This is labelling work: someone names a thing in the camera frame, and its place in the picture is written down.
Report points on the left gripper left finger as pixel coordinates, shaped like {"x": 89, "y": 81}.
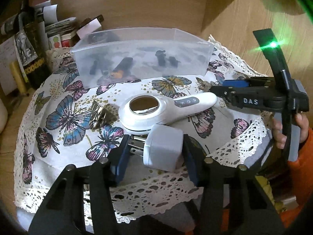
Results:
{"x": 62, "y": 209}

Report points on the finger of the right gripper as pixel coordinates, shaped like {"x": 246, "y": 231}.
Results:
{"x": 256, "y": 81}
{"x": 261, "y": 98}

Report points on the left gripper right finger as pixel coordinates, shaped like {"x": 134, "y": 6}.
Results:
{"x": 250, "y": 209}

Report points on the white power adapter plug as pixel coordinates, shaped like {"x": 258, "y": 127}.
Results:
{"x": 162, "y": 149}

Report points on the metal whisk head massager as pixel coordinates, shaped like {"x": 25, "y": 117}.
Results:
{"x": 100, "y": 116}

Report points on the small black clip object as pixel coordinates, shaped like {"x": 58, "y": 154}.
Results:
{"x": 163, "y": 60}

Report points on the white handheld massager device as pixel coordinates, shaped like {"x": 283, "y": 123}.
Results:
{"x": 140, "y": 113}

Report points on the black orange lighter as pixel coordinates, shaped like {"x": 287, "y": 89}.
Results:
{"x": 123, "y": 69}

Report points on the right human hand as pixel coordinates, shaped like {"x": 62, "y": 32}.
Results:
{"x": 300, "y": 121}

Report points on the butterfly print lace cloth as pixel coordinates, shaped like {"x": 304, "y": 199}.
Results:
{"x": 52, "y": 135}

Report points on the yellow tube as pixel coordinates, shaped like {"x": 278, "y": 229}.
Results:
{"x": 18, "y": 78}

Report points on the clear plastic storage box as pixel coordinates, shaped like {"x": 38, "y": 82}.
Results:
{"x": 98, "y": 53}

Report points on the white handwritten note paper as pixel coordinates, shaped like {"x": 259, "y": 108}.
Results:
{"x": 7, "y": 56}

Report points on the dark wine bottle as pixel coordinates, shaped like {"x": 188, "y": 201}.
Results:
{"x": 29, "y": 47}

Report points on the stack of books papers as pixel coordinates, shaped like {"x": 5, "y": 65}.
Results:
{"x": 53, "y": 33}

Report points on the small white card box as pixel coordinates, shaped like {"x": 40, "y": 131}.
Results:
{"x": 90, "y": 27}

